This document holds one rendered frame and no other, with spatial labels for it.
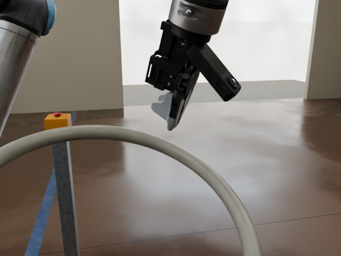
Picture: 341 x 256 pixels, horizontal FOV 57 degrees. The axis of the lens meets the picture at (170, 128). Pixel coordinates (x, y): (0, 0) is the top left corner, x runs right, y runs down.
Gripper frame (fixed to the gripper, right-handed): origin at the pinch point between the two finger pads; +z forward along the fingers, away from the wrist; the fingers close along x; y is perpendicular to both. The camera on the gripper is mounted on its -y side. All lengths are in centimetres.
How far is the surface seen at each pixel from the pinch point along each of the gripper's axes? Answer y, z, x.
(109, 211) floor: 61, 191, -121
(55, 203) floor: 112, 208, -112
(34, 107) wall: 370, 345, -375
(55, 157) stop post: 72, 89, -57
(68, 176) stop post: 63, 98, -57
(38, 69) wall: 382, 273, -399
